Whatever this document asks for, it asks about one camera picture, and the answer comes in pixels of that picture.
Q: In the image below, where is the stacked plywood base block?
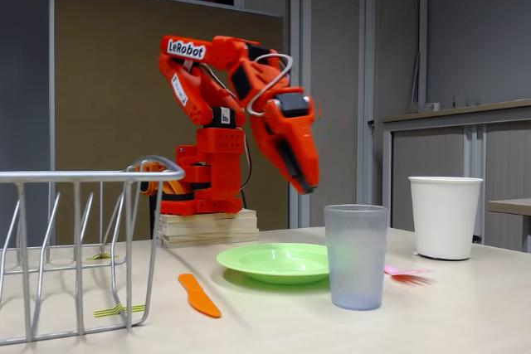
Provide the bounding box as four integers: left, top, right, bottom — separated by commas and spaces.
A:
156, 207, 261, 250

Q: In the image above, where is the green plastic plate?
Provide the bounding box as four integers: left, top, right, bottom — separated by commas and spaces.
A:
216, 242, 331, 286

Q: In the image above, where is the translucent grey plastic tumbler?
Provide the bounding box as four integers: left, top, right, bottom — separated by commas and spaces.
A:
323, 203, 390, 312

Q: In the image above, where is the grey side desk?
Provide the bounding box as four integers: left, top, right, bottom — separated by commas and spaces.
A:
488, 198, 531, 254

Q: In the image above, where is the pink plastic utensil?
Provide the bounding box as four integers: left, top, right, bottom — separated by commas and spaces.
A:
383, 263, 435, 287

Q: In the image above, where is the metal wire dish rack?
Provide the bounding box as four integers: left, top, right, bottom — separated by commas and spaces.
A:
0, 155, 186, 347

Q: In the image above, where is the orange plastic knife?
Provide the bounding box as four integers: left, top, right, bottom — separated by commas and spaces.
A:
178, 273, 222, 319

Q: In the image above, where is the thin grey leaning rod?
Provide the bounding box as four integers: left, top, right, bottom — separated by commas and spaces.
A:
410, 51, 421, 113

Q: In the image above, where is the light orange table clamp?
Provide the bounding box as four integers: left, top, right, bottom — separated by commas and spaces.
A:
126, 159, 186, 198

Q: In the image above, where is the white paper cup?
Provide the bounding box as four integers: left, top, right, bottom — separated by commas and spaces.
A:
407, 176, 485, 261

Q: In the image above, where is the brown partition board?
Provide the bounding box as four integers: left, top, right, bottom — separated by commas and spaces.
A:
48, 0, 290, 243

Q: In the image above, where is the grey cabinet with counter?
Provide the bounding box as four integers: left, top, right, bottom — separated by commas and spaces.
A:
379, 98, 531, 254

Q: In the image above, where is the black power cable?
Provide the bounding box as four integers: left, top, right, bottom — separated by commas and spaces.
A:
236, 150, 253, 211

